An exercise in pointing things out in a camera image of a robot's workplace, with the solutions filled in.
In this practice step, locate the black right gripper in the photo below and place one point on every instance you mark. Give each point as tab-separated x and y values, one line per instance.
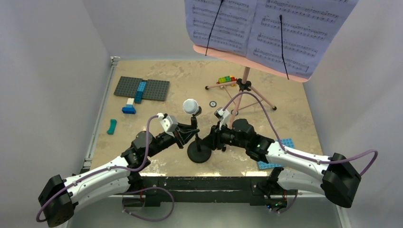
213	140

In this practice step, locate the blue brick column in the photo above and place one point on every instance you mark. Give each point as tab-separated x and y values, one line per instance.
140	92

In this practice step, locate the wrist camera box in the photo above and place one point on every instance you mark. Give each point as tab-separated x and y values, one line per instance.
168	122
223	117

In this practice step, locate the blue and white brick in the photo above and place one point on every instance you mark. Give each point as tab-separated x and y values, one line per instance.
129	107

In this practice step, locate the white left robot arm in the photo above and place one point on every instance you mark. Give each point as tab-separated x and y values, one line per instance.
61	197

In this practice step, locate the white microphone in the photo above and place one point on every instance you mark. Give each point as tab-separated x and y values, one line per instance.
191	106

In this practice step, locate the pink music stand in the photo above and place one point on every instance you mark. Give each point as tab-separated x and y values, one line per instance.
285	100

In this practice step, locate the blue poker chip far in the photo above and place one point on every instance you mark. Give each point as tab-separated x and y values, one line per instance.
212	104

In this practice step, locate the dark grey building baseplate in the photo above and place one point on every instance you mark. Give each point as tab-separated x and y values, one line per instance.
156	90

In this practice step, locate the teal arch block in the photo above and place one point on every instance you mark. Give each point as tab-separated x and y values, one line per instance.
112	127

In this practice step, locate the left sheet music page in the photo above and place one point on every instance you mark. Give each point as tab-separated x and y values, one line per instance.
220	24

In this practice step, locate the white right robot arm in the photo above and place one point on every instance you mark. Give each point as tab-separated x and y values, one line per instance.
334	177

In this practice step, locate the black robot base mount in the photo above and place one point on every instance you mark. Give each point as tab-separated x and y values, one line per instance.
256	191

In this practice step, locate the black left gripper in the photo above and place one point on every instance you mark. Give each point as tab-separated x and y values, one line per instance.
183	133

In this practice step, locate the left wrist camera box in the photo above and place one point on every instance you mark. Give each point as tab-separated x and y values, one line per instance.
168	122

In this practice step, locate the black microphone stand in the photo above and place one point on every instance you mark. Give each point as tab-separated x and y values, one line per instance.
197	152

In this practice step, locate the light blue building baseplate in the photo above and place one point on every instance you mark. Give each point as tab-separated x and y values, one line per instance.
288	142

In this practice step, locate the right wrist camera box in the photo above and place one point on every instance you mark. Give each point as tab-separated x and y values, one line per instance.
223	117

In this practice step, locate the colourful brick toy car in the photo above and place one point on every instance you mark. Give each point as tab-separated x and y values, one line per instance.
226	79

